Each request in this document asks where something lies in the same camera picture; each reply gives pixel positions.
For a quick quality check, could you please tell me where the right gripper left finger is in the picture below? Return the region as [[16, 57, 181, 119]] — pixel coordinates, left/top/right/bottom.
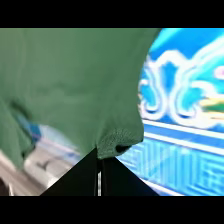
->
[[39, 147, 99, 197]]

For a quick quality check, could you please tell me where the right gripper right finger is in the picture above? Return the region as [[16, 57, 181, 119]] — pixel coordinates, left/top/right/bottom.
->
[[100, 155, 160, 197]]

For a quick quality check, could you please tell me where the green shirt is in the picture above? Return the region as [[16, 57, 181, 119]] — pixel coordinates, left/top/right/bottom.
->
[[0, 27, 162, 172]]

